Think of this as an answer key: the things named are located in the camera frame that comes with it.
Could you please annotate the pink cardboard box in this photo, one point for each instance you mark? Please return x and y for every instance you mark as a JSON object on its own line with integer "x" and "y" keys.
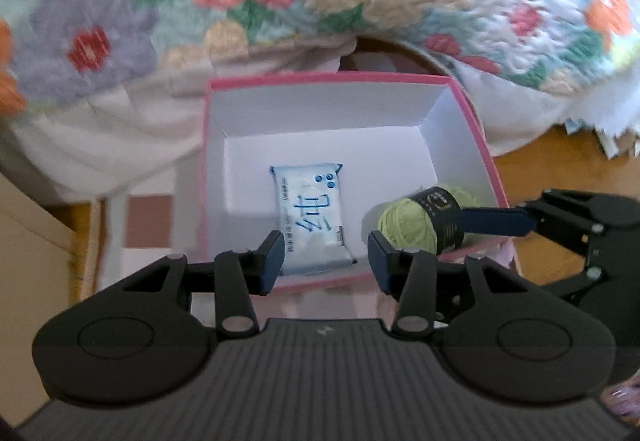
{"x": 325, "y": 121}

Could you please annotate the beige cabinet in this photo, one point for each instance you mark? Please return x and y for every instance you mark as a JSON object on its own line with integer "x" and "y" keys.
{"x": 30, "y": 261}

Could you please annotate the green yarn ball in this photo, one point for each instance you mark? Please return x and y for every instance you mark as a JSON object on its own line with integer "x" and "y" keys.
{"x": 405, "y": 221}

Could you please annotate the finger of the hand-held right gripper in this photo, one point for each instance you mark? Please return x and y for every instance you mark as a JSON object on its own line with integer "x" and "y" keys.
{"x": 495, "y": 221}
{"x": 577, "y": 286}

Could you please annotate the blue wet wipes packet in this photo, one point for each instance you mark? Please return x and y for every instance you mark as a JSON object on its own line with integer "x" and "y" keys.
{"x": 310, "y": 206}

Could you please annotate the purple plush toy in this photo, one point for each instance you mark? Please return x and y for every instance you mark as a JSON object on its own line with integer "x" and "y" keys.
{"x": 622, "y": 393}

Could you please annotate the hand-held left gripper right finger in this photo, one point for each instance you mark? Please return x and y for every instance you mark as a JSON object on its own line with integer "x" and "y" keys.
{"x": 377, "y": 263}

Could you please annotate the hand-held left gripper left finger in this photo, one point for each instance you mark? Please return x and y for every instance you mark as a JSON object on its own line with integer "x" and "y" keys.
{"x": 272, "y": 263}

